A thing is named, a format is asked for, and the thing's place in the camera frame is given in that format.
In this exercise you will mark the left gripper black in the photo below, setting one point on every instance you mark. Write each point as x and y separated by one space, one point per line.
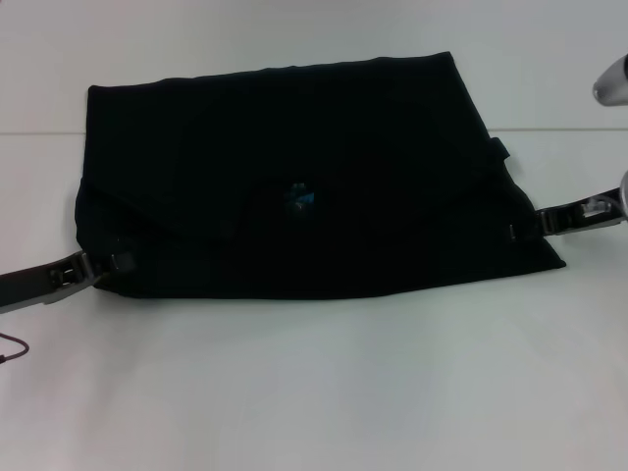
34 287

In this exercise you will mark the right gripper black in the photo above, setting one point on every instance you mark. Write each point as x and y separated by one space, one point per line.
589 216

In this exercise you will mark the black shirt with FREE print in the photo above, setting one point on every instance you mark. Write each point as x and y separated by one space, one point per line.
294 147

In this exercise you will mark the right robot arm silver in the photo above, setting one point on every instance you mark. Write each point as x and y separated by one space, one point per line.
624 193

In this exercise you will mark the right wrist camera silver housing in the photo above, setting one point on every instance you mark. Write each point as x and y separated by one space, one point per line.
613 81

